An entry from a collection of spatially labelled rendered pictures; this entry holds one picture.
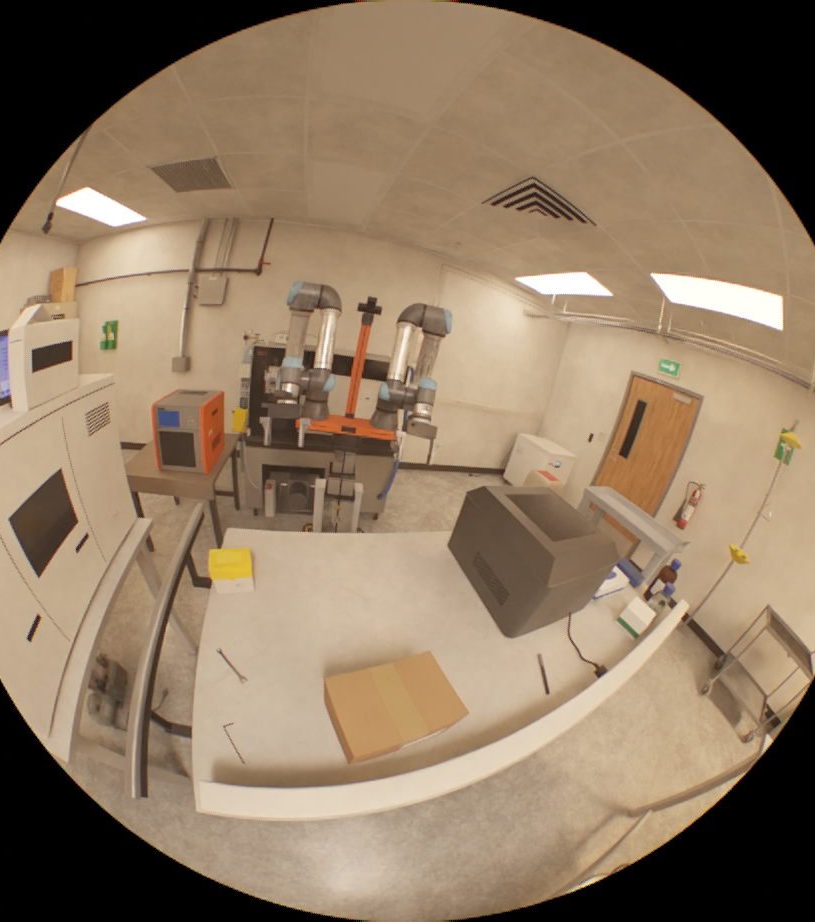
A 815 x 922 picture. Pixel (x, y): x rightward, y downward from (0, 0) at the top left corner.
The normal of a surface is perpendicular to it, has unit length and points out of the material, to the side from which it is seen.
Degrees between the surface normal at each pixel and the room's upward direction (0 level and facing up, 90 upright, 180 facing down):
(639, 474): 90
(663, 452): 90
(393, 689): 0
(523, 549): 58
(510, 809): 0
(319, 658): 0
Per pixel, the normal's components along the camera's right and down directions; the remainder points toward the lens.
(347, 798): 0.22, -0.90
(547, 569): -0.67, -0.54
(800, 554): -0.93, -0.07
